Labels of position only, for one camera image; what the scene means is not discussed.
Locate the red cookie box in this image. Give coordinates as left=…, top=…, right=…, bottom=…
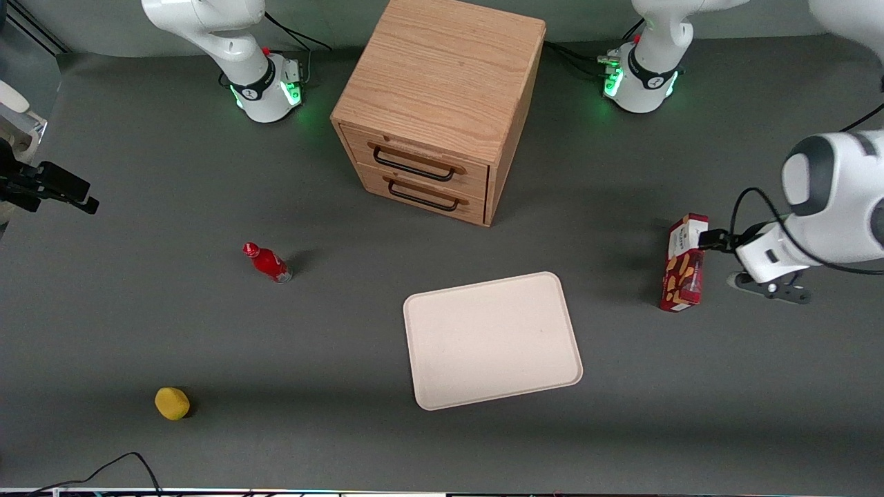
left=660, top=213, right=710, bottom=313

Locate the beige plastic tray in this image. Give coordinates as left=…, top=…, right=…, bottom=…
left=403, top=271, right=584, bottom=411

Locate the red bottle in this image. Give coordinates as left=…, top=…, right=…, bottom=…
left=242, top=242, right=294, bottom=284

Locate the yellow sponge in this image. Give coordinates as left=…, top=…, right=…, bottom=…
left=154, top=387, right=191, bottom=421

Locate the wooden drawer front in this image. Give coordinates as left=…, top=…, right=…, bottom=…
left=355, top=164, right=487, bottom=226
left=341, top=125, right=490, bottom=202

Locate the wooden drawer cabinet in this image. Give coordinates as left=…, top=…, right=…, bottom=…
left=330, top=0, right=547, bottom=228

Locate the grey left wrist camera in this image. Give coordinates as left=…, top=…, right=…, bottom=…
left=727, top=271, right=813, bottom=305

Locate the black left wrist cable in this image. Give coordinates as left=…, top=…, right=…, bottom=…
left=730, top=187, right=884, bottom=276

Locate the black wall trim strip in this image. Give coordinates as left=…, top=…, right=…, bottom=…
left=0, top=0, right=71, bottom=56

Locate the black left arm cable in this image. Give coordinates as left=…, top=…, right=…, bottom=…
left=838, top=101, right=884, bottom=134

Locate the black left base cable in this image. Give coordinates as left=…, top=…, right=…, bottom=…
left=544, top=19, right=646, bottom=78

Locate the black base cable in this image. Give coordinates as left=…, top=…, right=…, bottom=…
left=544, top=19, right=646, bottom=78
left=264, top=11, right=334, bottom=86

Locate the black right base cable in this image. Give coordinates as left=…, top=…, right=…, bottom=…
left=264, top=11, right=334, bottom=86

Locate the black table cable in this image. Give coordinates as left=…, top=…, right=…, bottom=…
left=26, top=451, right=164, bottom=496

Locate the black drawer handle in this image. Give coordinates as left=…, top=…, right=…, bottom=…
left=373, top=146, right=457, bottom=183
left=387, top=177, right=461, bottom=213

